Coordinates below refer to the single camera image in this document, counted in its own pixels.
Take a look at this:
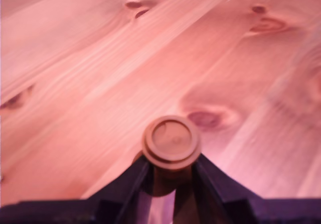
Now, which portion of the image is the brown coffee capsule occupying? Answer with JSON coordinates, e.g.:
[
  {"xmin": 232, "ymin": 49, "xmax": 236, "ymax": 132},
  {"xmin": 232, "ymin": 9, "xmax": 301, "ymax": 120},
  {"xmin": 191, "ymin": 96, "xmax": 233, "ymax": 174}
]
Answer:
[{"xmin": 142, "ymin": 115, "xmax": 203, "ymax": 197}]

